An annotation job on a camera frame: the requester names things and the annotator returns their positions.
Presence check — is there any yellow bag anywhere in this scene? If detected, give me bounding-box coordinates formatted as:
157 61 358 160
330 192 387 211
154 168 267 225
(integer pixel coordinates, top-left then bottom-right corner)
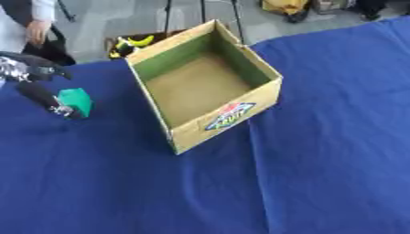
259 0 313 24

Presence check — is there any person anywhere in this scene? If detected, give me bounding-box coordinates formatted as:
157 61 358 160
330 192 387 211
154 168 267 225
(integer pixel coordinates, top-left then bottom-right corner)
0 0 77 67

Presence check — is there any green block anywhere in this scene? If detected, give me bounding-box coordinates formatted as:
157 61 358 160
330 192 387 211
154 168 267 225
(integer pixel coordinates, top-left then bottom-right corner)
56 87 95 119

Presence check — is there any tan cardboard box green inside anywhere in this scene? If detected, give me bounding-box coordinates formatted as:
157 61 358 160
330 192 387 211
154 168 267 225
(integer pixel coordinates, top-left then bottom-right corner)
123 18 284 155

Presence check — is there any black tripod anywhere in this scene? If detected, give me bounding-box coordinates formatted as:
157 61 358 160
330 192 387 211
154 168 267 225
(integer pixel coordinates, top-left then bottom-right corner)
161 0 247 46

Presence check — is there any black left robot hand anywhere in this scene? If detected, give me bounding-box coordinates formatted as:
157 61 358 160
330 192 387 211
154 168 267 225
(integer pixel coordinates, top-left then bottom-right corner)
0 50 85 120

